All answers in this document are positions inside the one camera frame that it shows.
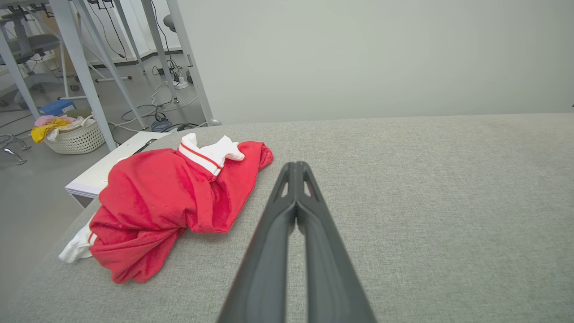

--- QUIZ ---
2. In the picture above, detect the grey fabric sofa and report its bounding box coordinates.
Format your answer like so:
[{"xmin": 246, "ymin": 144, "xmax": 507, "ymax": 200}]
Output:
[{"xmin": 0, "ymin": 113, "xmax": 574, "ymax": 323}]

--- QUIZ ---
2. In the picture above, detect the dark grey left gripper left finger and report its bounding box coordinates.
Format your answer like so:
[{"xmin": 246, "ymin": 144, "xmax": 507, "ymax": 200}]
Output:
[{"xmin": 217, "ymin": 162, "xmax": 297, "ymax": 323}]

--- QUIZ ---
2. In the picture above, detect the white perforated laundry basket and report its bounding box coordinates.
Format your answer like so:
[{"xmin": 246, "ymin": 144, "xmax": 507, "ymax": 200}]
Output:
[{"xmin": 43, "ymin": 116, "xmax": 106, "ymax": 155}]

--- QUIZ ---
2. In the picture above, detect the white garment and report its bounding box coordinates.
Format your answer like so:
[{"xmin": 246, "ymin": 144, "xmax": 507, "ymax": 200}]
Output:
[{"xmin": 47, "ymin": 116, "xmax": 97, "ymax": 142}]

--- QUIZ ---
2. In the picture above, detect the white metal desk frame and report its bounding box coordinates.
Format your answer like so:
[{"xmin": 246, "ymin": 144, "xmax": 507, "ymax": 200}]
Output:
[
  {"xmin": 0, "ymin": 0, "xmax": 148, "ymax": 152},
  {"xmin": 112, "ymin": 0, "xmax": 222, "ymax": 127}
]

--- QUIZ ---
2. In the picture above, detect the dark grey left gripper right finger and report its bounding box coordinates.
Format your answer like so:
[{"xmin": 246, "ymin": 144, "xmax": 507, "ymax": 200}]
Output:
[{"xmin": 297, "ymin": 162, "xmax": 376, "ymax": 323}]

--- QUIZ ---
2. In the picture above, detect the grey office chair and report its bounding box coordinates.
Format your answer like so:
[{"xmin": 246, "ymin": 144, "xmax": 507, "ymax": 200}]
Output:
[{"xmin": 0, "ymin": 4, "xmax": 81, "ymax": 108}]

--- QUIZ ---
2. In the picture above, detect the white floor cable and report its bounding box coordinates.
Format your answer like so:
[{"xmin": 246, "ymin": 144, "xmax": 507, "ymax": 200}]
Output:
[{"xmin": 108, "ymin": 81, "xmax": 200, "ymax": 133}]

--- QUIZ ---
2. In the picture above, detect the pink garment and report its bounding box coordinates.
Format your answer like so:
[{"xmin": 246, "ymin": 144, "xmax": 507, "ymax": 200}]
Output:
[{"xmin": 35, "ymin": 114, "xmax": 77, "ymax": 127}]

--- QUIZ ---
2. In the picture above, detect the yellow garment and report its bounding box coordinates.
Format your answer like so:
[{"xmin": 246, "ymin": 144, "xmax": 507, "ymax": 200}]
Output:
[{"xmin": 30, "ymin": 118, "xmax": 71, "ymax": 144}]

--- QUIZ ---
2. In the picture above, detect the red and white basketball jersey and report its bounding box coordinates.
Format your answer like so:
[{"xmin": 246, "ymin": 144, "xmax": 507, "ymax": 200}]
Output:
[{"xmin": 58, "ymin": 133, "xmax": 274, "ymax": 284}]

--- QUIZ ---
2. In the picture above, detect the chrome chair base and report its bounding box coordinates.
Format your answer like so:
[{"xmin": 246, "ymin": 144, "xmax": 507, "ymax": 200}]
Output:
[{"xmin": 0, "ymin": 134, "xmax": 32, "ymax": 166}]

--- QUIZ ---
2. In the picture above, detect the blue box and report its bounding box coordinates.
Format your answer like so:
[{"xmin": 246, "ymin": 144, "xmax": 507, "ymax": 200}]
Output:
[{"xmin": 38, "ymin": 100, "xmax": 77, "ymax": 116}]

